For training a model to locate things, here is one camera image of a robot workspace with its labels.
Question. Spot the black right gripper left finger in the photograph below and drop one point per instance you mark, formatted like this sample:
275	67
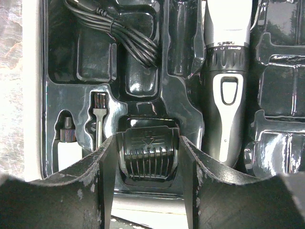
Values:
78	197

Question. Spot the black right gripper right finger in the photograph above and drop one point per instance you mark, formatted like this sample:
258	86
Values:
219	197

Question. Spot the small white oil bottle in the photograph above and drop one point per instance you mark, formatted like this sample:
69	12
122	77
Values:
69	151

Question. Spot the black comb guard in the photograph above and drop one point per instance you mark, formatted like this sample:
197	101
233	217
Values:
149	152

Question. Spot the black cleaning brush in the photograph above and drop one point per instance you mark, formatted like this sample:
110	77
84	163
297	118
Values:
100	111

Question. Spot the black silver hair clipper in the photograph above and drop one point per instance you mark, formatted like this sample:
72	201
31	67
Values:
227	26

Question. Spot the white cardboard box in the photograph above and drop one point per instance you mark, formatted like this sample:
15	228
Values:
152	213

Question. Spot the black plastic tray insert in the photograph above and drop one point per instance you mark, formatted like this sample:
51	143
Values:
81	62

